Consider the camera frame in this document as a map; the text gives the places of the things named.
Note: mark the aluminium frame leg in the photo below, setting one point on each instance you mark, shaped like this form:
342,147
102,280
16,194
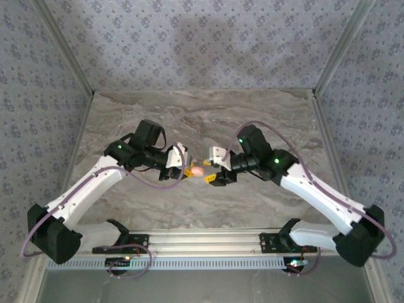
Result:
31,281
377,281

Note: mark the aluminium frame post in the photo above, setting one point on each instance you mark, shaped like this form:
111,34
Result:
341,47
66,47

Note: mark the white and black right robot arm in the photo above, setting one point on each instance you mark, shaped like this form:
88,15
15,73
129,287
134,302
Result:
315,195

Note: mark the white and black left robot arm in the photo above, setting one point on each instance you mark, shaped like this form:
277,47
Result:
88,186

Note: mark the grey metal panel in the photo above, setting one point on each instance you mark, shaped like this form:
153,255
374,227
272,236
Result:
202,287

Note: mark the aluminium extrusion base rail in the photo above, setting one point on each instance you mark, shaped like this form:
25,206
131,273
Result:
202,241

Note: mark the black controller board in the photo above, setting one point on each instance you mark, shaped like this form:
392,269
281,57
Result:
295,264
118,263

